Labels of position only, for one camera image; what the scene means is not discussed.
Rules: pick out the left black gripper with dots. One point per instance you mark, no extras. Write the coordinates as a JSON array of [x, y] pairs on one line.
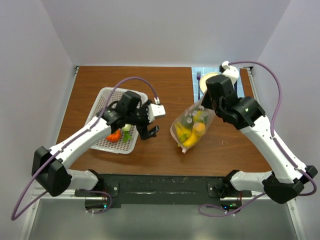
[[143, 130]]

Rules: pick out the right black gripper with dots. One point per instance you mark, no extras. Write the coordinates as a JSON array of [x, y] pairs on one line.
[[206, 102]]

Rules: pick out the white fake radish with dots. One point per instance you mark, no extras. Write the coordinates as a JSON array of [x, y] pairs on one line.
[[126, 133]]

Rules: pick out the orange fake fruit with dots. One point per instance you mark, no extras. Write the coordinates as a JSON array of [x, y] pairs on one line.
[[114, 137]]

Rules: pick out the clear zip top bag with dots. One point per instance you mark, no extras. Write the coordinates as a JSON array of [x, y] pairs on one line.
[[199, 114]]

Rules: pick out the white perforated plastic basket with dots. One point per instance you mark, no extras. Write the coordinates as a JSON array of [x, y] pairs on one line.
[[118, 147]]

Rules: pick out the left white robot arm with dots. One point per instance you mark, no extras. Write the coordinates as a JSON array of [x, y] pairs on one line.
[[51, 167]]

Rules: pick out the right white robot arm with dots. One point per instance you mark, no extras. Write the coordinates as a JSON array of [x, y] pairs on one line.
[[288, 175]]

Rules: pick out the yellow fake banana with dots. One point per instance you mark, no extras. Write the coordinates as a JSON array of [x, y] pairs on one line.
[[182, 133]]

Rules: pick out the yellow orange fake pear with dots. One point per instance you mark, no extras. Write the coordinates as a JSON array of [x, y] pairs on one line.
[[199, 129]]

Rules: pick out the green fake vegetable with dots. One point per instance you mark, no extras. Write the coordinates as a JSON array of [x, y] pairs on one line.
[[187, 122]]

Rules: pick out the yellow fake fruit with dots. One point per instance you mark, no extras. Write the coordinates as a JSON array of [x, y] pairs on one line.
[[191, 141]]

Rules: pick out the cream and blue plate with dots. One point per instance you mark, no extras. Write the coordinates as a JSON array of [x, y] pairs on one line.
[[204, 78]]

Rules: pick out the purple plastic fork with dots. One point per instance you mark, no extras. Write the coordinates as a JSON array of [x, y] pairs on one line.
[[198, 77]]

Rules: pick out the blue checkered placemat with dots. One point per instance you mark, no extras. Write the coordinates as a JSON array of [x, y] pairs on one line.
[[238, 86]]

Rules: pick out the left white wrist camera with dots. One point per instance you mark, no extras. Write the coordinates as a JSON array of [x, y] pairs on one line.
[[155, 111]]

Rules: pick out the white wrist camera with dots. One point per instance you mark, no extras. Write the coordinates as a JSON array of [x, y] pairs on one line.
[[155, 111], [229, 71]]

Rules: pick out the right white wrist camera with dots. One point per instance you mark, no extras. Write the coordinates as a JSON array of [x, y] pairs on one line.
[[229, 71]]

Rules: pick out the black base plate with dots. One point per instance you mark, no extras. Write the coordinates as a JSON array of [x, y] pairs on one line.
[[163, 190]]

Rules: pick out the front aluminium rail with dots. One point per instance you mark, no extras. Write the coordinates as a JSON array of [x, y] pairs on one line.
[[43, 192]]

